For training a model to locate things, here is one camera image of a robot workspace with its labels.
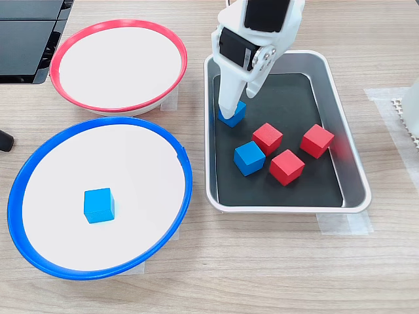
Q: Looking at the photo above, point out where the blue wooden block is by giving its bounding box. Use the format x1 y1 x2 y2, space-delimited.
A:
217 100 247 129
232 140 266 177
83 187 116 225

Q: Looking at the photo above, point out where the red wooden block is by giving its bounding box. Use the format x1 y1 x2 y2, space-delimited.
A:
299 123 335 160
251 122 284 157
268 148 306 187

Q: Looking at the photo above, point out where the black tray liner mat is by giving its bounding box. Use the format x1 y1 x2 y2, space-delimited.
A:
212 73 344 207

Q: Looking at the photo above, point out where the silver metal tray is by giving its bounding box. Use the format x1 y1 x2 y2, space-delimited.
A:
203 49 373 214

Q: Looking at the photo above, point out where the red-rimmed white dish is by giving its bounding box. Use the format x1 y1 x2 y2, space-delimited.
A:
49 18 189 117

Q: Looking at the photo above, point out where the blue-rimmed white dish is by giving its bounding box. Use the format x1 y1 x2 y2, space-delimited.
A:
7 116 194 281

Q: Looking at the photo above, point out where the white mesh anti-slip mat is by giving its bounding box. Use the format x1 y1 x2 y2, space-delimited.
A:
391 97 419 148

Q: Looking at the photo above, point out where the black flat electronic device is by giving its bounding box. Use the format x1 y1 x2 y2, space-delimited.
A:
0 0 75 85

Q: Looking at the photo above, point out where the small black rounded object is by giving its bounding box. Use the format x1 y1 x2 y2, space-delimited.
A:
0 130 15 152

